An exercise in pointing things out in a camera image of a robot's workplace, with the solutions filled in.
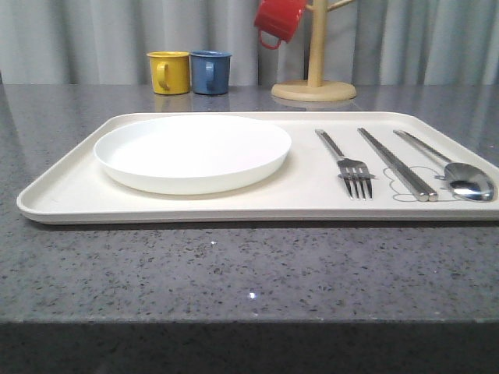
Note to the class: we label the blue enamel mug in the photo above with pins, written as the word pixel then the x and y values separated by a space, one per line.
pixel 210 72

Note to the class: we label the silver metal spoon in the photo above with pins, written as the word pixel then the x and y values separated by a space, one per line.
pixel 464 181

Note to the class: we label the wooden mug tree stand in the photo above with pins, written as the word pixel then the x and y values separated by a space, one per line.
pixel 315 88

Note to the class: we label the cream rabbit serving tray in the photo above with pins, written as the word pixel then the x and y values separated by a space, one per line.
pixel 76 190

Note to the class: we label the silver metal chopstick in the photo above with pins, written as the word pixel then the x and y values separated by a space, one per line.
pixel 403 167
pixel 393 167

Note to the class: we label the white round plate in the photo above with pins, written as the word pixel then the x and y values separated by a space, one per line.
pixel 193 154

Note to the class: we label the yellow enamel mug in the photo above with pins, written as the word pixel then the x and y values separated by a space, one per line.
pixel 170 72

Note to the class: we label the silver metal fork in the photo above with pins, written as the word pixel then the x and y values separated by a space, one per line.
pixel 355 174

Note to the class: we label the red enamel mug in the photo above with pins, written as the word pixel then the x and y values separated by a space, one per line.
pixel 278 18

